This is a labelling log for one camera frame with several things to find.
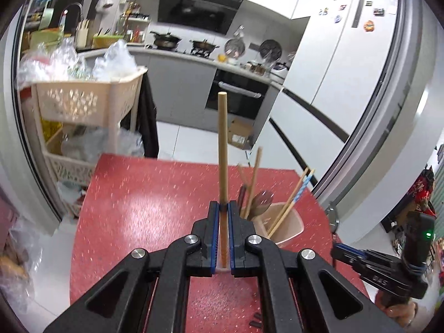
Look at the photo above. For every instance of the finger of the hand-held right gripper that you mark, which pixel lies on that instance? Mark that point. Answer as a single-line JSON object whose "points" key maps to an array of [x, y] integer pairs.
{"points": [[347, 252]]}

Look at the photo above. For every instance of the plain wooden chopstick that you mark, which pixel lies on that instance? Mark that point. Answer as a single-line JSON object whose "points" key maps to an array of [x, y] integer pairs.
{"points": [[255, 173], [222, 145]]}

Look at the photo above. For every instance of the beige plastic storage cart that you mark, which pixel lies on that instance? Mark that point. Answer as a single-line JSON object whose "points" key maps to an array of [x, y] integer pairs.
{"points": [[86, 100]]}

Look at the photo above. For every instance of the black built-in oven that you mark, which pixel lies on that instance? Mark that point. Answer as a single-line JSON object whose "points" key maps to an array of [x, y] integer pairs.
{"points": [[236, 100]]}

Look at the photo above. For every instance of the white rice cooker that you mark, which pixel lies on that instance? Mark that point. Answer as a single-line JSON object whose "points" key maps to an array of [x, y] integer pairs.
{"points": [[279, 69]]}

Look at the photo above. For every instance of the clear plastic bags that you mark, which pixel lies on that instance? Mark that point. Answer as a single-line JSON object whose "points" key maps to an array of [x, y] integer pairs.
{"points": [[114, 59]]}

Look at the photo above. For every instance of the person's right hand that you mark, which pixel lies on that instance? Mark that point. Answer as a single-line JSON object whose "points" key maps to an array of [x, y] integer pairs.
{"points": [[402, 314]]}

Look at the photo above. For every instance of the black range hood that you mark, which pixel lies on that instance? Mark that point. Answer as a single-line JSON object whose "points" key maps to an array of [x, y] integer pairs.
{"points": [[197, 7]]}

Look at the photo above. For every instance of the large clear plastic bag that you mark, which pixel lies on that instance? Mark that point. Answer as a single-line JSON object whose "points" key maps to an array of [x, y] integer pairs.
{"points": [[20, 249]]}

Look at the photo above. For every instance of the red hanging decoration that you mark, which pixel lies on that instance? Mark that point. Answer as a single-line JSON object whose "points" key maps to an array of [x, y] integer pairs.
{"points": [[421, 187]]}

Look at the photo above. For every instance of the blue patterned chopstick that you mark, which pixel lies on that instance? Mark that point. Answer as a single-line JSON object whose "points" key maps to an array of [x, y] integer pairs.
{"points": [[303, 186]]}

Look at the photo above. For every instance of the beige utensil holder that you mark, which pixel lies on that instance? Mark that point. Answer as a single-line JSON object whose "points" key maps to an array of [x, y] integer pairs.
{"points": [[291, 229]]}

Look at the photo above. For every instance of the green plastic basket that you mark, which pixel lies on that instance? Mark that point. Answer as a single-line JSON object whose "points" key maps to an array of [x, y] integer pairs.
{"points": [[104, 41]]}

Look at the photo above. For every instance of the metal kitchen faucet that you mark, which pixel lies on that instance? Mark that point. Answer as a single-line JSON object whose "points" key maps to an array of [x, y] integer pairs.
{"points": [[67, 10]]}

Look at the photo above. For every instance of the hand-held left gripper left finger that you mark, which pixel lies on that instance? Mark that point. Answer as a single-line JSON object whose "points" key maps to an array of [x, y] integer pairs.
{"points": [[215, 236]]}

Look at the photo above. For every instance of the black wok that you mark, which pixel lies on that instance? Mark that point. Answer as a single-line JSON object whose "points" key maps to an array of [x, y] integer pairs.
{"points": [[204, 45], [166, 41]]}

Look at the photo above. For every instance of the white refrigerator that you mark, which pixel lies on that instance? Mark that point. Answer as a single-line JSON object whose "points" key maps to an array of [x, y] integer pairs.
{"points": [[347, 59]]}

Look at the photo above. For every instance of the beige knife block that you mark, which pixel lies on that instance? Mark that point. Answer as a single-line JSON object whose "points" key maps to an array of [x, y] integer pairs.
{"points": [[82, 36]]}

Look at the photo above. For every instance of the black hanging cloth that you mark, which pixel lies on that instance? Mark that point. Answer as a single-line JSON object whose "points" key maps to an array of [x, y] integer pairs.
{"points": [[147, 118]]}

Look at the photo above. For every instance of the green plastic tub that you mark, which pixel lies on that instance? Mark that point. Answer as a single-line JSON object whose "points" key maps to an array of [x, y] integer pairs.
{"points": [[45, 38]]}

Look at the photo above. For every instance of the yellow oil bottle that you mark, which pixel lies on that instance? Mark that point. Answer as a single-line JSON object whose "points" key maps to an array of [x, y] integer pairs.
{"points": [[50, 130]]}

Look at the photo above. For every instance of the white spice rack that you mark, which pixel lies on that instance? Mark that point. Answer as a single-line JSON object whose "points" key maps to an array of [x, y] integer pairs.
{"points": [[137, 24]]}

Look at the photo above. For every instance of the round metal pan lid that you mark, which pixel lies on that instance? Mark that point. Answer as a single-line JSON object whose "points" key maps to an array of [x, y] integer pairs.
{"points": [[234, 47], [270, 48]]}

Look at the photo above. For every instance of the cardboard box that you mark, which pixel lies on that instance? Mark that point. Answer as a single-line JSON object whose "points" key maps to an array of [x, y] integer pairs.
{"points": [[239, 133]]}

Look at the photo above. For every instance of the crumpled plastic bag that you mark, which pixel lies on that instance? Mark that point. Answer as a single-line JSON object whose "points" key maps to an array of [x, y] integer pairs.
{"points": [[104, 142]]}

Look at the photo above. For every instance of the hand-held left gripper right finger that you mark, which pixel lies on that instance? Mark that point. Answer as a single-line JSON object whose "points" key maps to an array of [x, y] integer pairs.
{"points": [[231, 236]]}

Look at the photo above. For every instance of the group of fridge magnets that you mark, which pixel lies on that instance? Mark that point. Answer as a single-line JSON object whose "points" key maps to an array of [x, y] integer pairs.
{"points": [[368, 26]]}

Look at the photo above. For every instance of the grey kitchen counter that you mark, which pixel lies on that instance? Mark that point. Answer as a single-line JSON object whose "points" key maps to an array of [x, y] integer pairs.
{"points": [[180, 76]]}

